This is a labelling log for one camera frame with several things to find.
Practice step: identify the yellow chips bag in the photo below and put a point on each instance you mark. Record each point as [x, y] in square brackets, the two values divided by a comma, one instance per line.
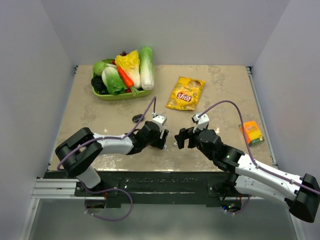
[186, 94]

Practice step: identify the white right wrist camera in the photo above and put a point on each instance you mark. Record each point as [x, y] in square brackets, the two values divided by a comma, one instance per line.
[201, 121]

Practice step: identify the round green cabbage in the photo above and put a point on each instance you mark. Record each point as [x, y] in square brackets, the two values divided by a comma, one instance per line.
[98, 67]

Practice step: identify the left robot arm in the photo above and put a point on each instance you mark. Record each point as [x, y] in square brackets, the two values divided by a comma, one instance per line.
[77, 153]

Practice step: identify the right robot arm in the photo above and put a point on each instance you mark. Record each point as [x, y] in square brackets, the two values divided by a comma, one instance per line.
[299, 194]

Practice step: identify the orange juice carton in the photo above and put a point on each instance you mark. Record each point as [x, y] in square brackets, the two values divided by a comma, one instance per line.
[252, 133]

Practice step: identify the yellow white cabbage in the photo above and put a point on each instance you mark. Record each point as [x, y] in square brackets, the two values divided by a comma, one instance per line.
[131, 65]

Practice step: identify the green white napa cabbage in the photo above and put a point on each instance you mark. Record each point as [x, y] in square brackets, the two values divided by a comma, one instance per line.
[146, 68]

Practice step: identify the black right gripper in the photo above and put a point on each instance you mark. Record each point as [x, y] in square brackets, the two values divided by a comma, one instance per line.
[184, 134]

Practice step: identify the green leafy bok choy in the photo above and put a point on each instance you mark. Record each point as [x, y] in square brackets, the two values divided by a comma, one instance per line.
[113, 81]

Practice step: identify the black earbud charging case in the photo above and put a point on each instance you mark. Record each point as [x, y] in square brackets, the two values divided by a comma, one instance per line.
[137, 118]

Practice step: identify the green vegetable basket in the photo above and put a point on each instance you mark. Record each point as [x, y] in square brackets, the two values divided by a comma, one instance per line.
[123, 96]

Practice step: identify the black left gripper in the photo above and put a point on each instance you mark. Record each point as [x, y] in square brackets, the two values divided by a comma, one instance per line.
[159, 142]

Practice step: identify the black toy vegetable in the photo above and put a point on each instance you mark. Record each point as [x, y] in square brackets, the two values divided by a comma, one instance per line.
[99, 86]

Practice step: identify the orange toy carrot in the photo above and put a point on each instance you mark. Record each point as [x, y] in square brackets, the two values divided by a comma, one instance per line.
[127, 81]

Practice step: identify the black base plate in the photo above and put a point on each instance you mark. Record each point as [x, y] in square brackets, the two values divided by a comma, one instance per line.
[161, 188]

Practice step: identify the aluminium frame rail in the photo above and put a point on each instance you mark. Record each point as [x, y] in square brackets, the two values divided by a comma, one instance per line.
[54, 189]

